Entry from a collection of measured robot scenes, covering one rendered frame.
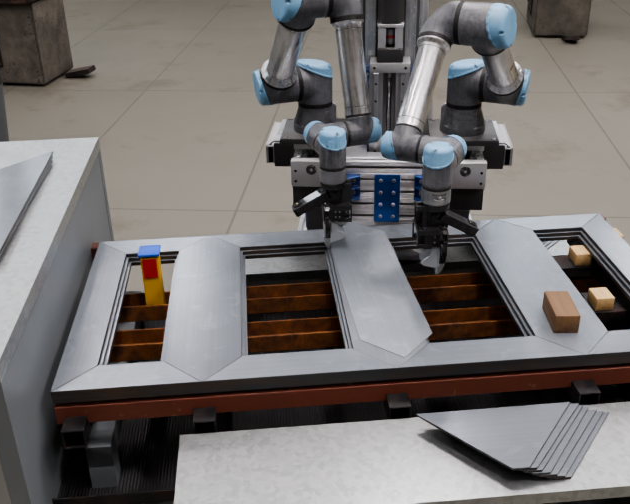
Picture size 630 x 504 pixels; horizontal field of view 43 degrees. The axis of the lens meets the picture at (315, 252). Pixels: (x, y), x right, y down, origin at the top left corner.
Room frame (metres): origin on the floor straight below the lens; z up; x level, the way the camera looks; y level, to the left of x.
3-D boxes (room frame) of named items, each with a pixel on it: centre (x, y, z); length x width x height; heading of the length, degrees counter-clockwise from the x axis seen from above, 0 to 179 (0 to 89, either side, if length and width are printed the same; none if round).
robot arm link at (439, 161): (1.89, -0.31, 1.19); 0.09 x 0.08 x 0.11; 154
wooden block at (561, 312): (1.69, -0.61, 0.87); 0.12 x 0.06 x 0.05; 179
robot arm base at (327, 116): (2.63, -0.01, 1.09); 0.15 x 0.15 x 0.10
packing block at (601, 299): (1.87, -0.78, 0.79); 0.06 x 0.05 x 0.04; 4
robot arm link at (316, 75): (2.63, -0.01, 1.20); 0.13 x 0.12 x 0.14; 110
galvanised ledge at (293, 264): (2.40, -0.31, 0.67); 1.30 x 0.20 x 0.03; 94
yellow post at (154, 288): (2.04, 0.47, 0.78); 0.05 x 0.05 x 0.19; 4
